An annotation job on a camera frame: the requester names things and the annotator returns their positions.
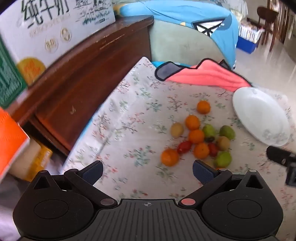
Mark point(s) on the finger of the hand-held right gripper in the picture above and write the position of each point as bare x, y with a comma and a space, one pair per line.
276, 154

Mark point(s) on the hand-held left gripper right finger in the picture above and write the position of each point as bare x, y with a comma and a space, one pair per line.
203, 172

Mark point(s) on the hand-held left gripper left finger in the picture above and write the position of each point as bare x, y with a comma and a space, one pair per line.
93, 172

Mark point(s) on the green jujube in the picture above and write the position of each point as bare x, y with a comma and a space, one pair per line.
209, 131
223, 159
226, 132

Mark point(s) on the red tomato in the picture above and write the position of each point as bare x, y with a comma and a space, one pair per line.
213, 149
184, 147

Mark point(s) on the brown kiwi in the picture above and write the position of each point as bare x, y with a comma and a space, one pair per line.
223, 143
177, 129

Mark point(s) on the white plate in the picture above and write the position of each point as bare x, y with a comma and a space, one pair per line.
259, 113

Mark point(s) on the yellow box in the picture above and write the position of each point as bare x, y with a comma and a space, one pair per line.
39, 157

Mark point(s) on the floral tablecloth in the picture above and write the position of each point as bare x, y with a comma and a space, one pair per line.
129, 115

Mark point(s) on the orange book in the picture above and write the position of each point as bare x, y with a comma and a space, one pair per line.
11, 139

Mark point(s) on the pink towel with black trim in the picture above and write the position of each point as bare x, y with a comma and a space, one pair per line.
203, 76

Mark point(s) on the dark wooden cabinet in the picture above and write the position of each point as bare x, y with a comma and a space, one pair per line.
76, 76

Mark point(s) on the blue plastic bin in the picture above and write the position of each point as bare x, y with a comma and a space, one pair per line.
246, 45

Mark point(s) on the white plastic basket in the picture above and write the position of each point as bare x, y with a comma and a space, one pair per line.
251, 33

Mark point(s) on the green box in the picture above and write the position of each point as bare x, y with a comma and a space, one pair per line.
9, 78

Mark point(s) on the wooden chair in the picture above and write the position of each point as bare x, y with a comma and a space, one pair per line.
268, 16

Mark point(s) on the white milk carton box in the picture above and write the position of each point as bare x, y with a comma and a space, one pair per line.
46, 30

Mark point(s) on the blue printed cloth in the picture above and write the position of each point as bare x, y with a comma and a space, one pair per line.
173, 11

